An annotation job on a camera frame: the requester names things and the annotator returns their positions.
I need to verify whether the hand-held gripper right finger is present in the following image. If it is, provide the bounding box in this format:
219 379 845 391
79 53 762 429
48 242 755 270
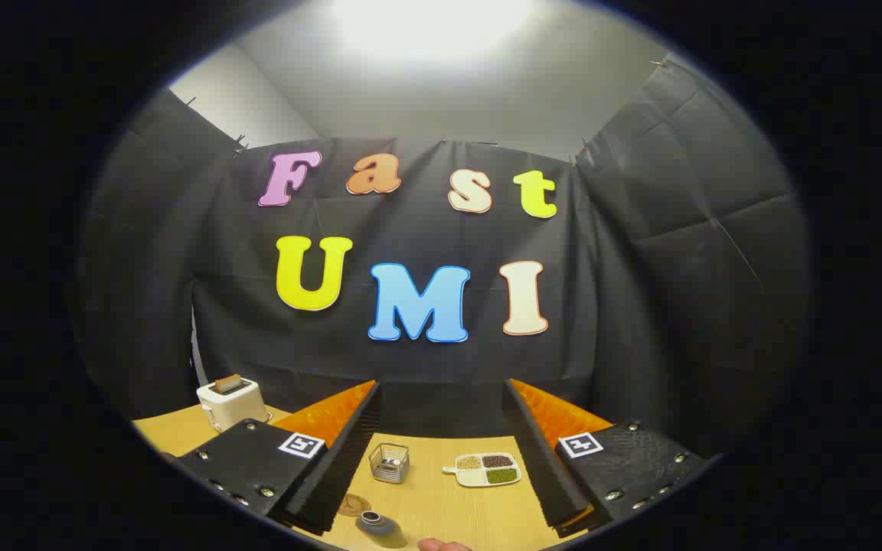
502 378 710 536

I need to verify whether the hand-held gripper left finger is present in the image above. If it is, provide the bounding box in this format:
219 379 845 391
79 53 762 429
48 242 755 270
159 379 382 536

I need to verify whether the silver metal bottle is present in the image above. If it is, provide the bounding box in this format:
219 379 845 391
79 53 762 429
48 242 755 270
355 510 409 549

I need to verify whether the white divided plate with beans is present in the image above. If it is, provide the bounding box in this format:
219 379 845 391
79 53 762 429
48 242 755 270
442 452 523 488

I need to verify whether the wooden table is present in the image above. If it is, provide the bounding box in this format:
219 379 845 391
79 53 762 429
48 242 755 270
131 404 587 551

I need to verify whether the black backdrop cloth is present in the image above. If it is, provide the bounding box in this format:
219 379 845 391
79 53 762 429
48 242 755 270
77 57 813 460

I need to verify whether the white toaster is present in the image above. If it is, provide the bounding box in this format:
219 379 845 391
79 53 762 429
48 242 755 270
196 375 272 433

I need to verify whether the metal wire basket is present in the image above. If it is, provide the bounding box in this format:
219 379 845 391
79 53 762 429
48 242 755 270
368 442 411 484

